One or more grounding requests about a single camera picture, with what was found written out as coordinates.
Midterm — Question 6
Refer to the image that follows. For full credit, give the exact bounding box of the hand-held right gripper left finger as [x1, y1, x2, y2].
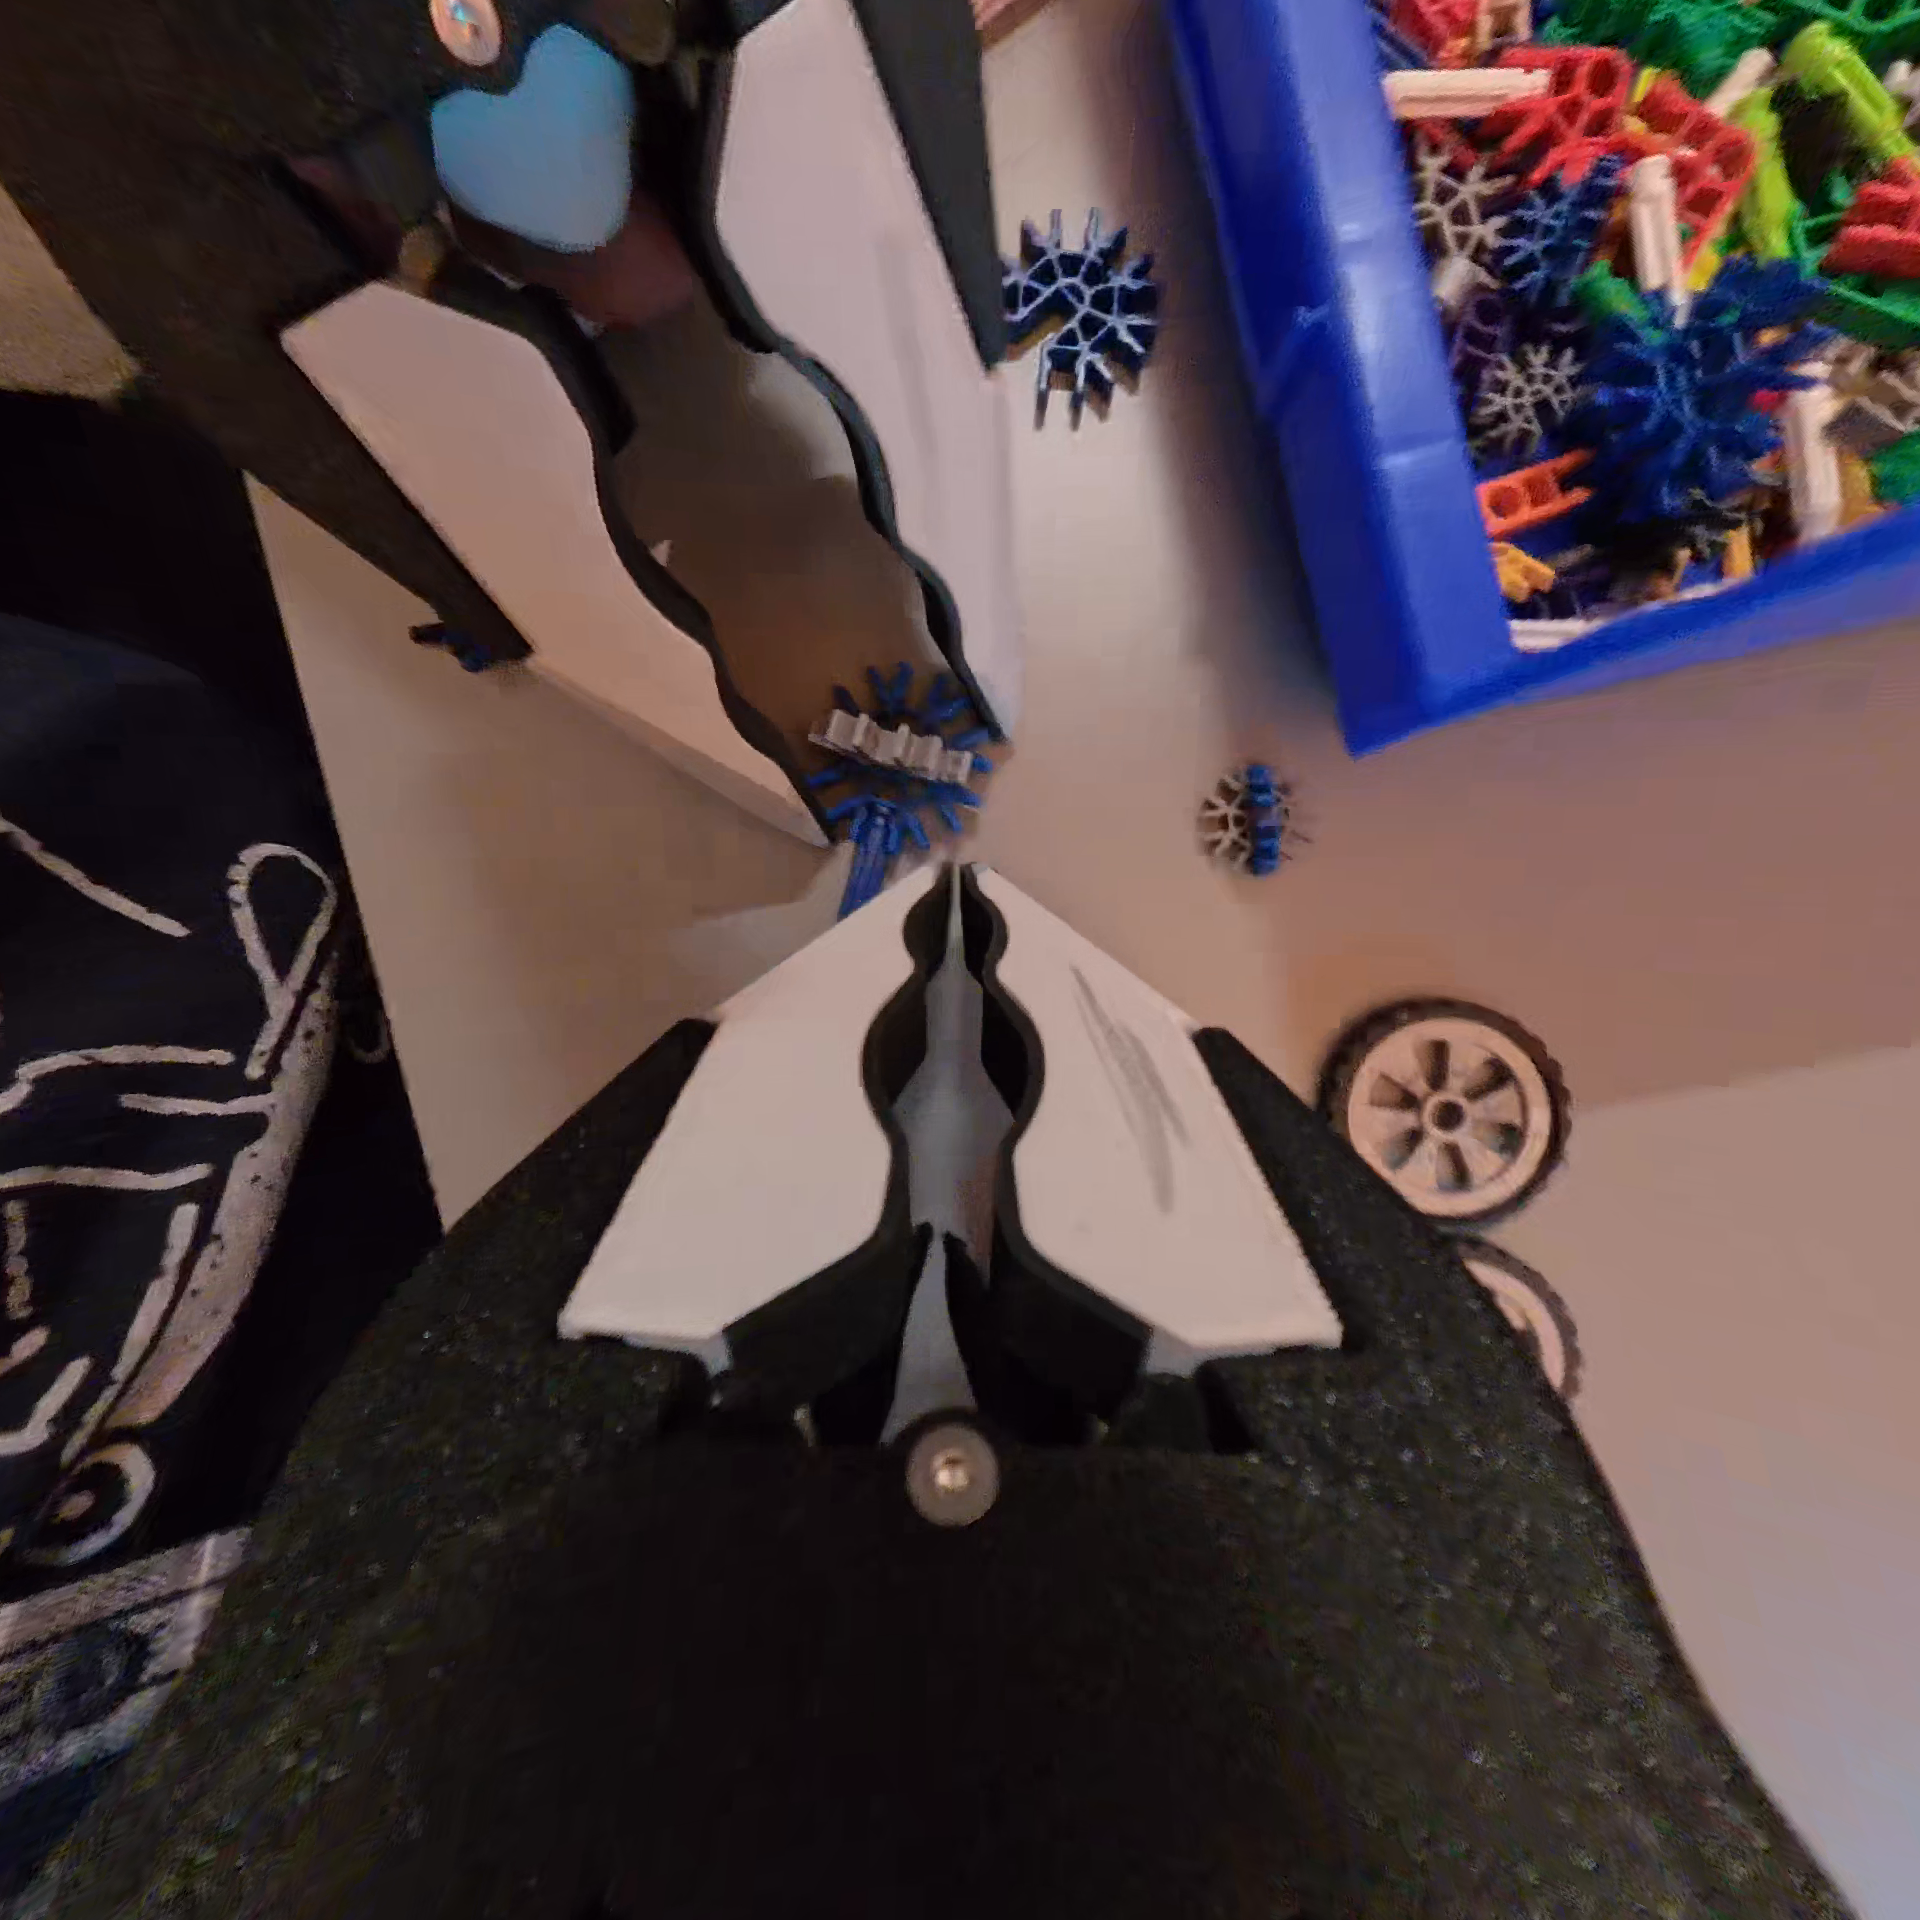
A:
[557, 866, 963, 1373]

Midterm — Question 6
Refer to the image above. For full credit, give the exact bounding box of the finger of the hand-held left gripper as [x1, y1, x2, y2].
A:
[280, 270, 842, 852]
[697, 0, 1027, 728]

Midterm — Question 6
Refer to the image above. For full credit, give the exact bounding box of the blue plastic bin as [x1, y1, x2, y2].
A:
[1166, 0, 1920, 758]

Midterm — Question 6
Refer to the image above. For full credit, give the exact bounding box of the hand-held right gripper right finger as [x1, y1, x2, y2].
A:
[953, 868, 1346, 1373]

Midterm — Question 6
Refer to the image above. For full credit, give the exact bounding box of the person's left hand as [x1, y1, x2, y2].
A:
[585, 212, 721, 339]

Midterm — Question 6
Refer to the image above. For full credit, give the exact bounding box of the small blue toy piece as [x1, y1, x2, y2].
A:
[805, 667, 1006, 855]
[999, 204, 1163, 420]
[1201, 763, 1298, 878]

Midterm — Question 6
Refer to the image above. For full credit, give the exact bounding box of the person's dark printed shirt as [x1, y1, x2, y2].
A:
[0, 390, 449, 1801]

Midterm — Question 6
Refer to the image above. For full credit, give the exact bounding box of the pile of colourful toy pieces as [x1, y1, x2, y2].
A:
[1381, 0, 1920, 647]

